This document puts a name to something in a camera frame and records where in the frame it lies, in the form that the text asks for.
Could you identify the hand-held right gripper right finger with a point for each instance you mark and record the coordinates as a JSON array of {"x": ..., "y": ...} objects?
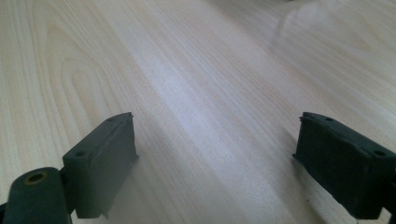
[{"x": 342, "y": 165}]

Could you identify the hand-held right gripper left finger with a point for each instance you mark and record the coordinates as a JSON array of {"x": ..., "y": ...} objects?
[{"x": 99, "y": 165}]

